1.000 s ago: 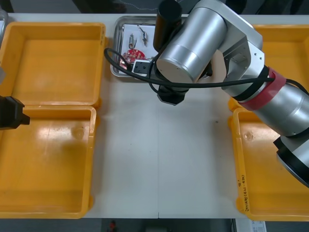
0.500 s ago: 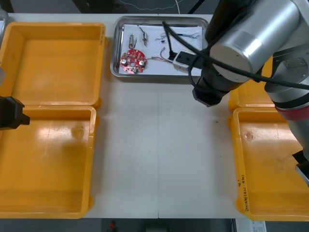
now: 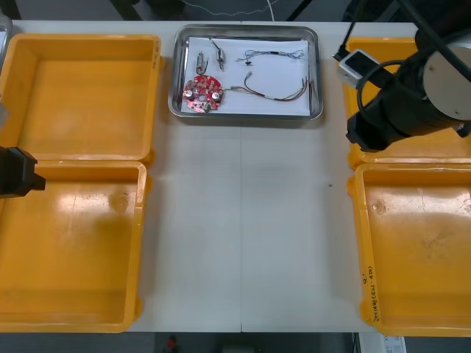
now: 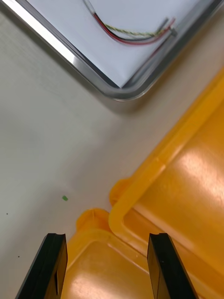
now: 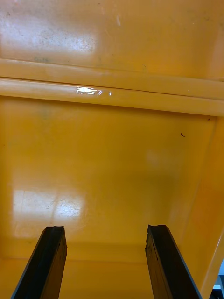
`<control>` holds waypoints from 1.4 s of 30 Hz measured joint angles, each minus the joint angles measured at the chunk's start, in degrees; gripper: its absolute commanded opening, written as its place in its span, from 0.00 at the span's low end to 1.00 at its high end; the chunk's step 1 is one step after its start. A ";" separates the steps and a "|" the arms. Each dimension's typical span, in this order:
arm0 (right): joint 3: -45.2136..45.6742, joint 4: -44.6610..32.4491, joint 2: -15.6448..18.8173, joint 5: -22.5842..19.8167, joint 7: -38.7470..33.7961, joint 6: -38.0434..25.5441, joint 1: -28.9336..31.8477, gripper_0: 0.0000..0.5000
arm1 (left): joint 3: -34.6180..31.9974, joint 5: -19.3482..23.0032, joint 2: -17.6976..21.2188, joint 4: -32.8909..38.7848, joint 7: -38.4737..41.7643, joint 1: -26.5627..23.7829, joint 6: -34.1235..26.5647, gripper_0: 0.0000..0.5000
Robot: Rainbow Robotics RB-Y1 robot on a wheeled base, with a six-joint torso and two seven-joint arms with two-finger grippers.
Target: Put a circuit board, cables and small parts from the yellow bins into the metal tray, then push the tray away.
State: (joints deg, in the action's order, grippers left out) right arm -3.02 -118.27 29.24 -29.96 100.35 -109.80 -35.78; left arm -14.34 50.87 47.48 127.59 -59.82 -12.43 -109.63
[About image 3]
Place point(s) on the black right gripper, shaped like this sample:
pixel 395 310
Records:
pixel 375 125

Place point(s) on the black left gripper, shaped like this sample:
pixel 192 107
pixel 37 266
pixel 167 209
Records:
pixel 14 173

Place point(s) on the steel tray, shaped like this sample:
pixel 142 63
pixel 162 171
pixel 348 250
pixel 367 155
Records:
pixel 176 73

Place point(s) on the silver-grey and black right arm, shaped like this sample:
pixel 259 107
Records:
pixel 434 95

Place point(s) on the yellow-orange plastic bin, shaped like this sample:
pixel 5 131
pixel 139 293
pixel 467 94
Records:
pixel 412 257
pixel 73 250
pixel 404 156
pixel 81 103

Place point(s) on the white sheet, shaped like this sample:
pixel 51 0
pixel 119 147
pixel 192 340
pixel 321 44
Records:
pixel 265 79

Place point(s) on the round red circuit board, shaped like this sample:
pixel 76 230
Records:
pixel 202 92

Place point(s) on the white paper label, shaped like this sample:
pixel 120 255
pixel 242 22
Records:
pixel 393 343

